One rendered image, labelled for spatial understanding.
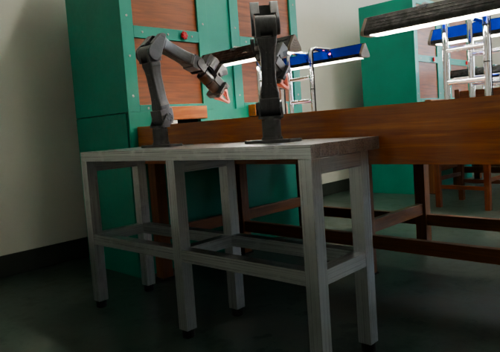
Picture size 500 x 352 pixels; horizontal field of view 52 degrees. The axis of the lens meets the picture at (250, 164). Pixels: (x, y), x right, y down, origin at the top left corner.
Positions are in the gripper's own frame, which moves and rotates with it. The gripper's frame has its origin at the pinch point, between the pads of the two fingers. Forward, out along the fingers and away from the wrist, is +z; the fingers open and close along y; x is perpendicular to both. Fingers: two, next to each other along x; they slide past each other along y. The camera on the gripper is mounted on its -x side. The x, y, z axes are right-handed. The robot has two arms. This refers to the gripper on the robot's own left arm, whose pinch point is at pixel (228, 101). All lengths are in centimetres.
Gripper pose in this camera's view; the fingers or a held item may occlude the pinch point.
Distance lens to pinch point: 243.2
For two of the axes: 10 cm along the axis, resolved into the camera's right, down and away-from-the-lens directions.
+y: -7.1, 0.0, 7.0
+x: -4.1, 8.2, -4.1
